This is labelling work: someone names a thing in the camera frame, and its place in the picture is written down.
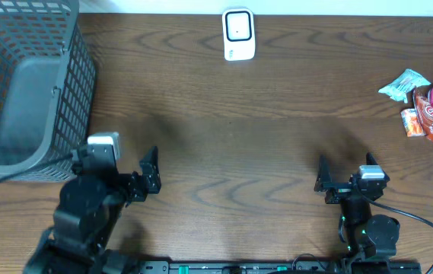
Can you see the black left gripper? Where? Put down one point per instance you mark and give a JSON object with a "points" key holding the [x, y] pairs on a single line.
{"points": [[136, 184]]}

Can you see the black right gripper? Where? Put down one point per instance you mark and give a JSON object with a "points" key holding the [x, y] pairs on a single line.
{"points": [[339, 191]]}

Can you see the orange juice carton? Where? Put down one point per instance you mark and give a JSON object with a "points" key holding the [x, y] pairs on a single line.
{"points": [[411, 123]]}

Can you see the teal snack wrapper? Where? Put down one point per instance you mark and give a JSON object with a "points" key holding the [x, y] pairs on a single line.
{"points": [[398, 89]]}

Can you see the orange chocolate bar wrapper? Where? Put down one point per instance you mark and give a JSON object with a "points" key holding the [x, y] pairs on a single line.
{"points": [[424, 111]]}

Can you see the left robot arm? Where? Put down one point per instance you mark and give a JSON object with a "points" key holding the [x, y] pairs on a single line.
{"points": [[77, 241]]}

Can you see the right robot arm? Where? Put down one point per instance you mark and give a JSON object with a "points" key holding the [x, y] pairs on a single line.
{"points": [[371, 239]]}

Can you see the white barcode scanner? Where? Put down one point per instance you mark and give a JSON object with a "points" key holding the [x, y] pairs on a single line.
{"points": [[238, 34]]}

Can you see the grey plastic mesh basket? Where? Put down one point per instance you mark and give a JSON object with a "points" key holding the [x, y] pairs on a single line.
{"points": [[47, 84]]}

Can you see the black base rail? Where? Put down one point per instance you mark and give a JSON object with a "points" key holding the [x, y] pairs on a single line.
{"points": [[301, 266]]}

